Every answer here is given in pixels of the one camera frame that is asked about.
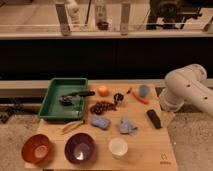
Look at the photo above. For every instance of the white paper cup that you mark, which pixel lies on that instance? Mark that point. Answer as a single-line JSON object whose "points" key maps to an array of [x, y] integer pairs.
{"points": [[118, 147]]}

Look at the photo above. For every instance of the black binder clip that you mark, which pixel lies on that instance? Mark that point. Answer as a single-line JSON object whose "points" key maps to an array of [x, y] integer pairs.
{"points": [[118, 99]]}

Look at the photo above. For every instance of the purple bowl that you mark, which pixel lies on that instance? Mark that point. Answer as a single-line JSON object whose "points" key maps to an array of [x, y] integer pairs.
{"points": [[79, 148]]}

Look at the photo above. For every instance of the orange carrot toy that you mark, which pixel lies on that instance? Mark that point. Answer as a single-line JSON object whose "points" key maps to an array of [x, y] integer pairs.
{"points": [[140, 99]]}

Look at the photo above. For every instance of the orange fruit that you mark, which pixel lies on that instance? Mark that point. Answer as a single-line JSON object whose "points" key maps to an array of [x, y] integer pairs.
{"points": [[103, 91]]}

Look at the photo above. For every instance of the black handled kitchen tool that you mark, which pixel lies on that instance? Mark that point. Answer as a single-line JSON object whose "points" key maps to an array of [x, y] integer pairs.
{"points": [[66, 99]]}

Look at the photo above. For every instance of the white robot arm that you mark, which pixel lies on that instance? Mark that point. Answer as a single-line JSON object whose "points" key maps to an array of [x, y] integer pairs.
{"points": [[186, 84]]}

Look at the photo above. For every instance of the dark red grape bunch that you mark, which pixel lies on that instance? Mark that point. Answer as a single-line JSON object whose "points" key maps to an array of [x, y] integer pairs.
{"points": [[101, 107]]}

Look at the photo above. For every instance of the black rectangular block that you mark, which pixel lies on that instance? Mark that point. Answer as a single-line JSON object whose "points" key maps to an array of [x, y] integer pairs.
{"points": [[154, 118]]}

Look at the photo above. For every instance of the blue cup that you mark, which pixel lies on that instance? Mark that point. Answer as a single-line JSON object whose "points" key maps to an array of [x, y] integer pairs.
{"points": [[143, 90]]}

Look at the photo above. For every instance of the crumpled blue cloth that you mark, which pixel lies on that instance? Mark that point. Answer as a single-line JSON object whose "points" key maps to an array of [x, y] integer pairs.
{"points": [[126, 126]]}

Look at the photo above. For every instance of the wooden board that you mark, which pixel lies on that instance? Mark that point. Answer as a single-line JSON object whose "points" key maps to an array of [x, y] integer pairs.
{"points": [[149, 149]]}

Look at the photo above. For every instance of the blue sponge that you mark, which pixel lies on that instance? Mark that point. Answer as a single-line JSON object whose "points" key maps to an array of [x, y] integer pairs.
{"points": [[100, 122]]}

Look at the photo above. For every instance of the red bowl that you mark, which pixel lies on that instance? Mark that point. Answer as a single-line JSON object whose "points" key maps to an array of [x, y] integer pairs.
{"points": [[36, 148]]}

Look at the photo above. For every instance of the green plastic tray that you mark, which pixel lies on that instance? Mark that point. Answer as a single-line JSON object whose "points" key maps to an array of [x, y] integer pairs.
{"points": [[52, 110]]}

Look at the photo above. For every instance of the yellow banana peel toy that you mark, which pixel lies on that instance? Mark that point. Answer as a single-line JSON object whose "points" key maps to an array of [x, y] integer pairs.
{"points": [[71, 126]]}

